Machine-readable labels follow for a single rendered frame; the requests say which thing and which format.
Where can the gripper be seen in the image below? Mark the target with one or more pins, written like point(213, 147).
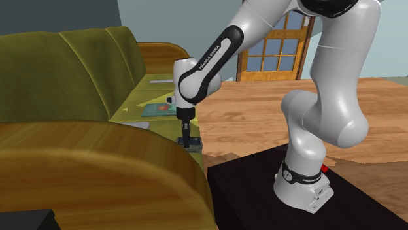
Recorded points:
point(186, 113)

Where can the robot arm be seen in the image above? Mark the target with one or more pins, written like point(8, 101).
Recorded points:
point(331, 105)

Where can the dark blue book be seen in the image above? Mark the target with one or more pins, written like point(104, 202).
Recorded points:
point(196, 145)

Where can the teal book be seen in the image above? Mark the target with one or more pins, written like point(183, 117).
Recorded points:
point(153, 110)

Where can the grey flat slab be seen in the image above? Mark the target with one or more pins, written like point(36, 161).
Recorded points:
point(138, 125)

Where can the grey flat slim object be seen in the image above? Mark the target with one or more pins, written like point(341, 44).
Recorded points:
point(161, 81)

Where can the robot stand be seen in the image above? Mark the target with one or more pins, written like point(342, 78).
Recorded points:
point(248, 194)

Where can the wooden door with glass panes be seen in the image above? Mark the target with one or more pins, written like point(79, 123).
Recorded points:
point(287, 75)

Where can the olive green sofa wooden arms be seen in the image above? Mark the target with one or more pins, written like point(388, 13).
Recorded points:
point(47, 79)

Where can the black box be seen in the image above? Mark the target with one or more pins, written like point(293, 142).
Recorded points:
point(22, 221)

